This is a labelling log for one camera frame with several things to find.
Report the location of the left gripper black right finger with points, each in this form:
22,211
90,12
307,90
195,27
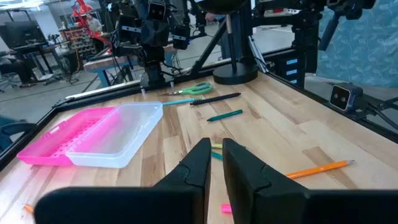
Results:
267,205

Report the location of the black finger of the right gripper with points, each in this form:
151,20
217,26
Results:
182,36
127,21

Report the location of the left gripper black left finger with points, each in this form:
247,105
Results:
174,205

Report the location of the pink highlighter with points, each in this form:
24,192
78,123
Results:
226,208

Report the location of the orange pencil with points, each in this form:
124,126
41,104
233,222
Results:
320,169

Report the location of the light blue pencil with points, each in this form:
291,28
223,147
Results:
178,101

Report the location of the dark green crayon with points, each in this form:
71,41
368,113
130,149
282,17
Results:
217,155

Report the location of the black pen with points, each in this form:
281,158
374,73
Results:
214,99

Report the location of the crayon with yellow-green wrapper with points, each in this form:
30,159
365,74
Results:
216,146

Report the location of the clear supply box pink lid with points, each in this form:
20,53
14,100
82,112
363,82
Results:
115,140

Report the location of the teal crayon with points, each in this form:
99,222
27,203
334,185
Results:
224,115

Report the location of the small orange marker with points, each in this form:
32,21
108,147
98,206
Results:
28,208

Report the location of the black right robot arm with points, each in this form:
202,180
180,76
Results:
154,67

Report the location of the black box with blue labels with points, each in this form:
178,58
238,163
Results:
290,71

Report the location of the person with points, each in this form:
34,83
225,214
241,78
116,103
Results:
224,40
15,68
94,24

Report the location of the workbench with blue legs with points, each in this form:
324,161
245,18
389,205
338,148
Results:
102,63

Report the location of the parts bin rack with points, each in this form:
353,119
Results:
79,42

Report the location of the black round-base stand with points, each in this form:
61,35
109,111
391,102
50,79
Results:
235,74

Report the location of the black computer monitor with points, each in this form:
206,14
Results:
23,34

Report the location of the blue chair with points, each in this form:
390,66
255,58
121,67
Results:
15,129

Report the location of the blue patterned curtain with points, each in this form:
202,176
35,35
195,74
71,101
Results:
360,46

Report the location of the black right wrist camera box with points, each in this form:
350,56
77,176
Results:
156,11

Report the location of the black diagonal frame strut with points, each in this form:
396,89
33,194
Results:
206,49

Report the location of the black rig frame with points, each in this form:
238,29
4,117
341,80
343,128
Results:
306,34

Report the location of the small black stereo camera box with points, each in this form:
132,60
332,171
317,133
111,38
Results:
342,98

